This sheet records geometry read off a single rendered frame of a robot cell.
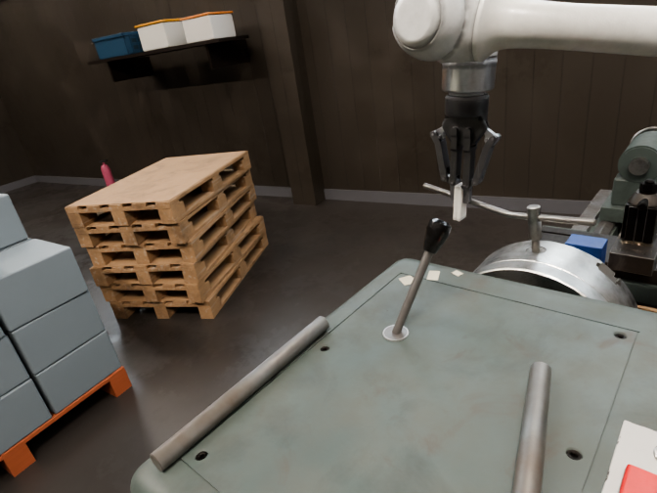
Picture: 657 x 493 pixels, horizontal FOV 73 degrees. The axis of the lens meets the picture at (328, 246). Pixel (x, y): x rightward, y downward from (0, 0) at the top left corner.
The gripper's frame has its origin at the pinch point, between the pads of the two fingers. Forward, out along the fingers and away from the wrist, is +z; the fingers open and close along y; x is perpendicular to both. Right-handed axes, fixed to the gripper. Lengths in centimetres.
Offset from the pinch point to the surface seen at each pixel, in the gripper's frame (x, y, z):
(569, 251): -2.0, -20.1, 6.7
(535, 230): 1.2, -14.7, 2.5
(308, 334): 43.2, 2.4, 6.3
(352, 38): -288, 234, -29
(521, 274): 7.9, -15.1, 8.1
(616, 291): 0.2, -28.5, 11.1
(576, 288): 7.6, -23.6, 8.3
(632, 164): -105, -18, 16
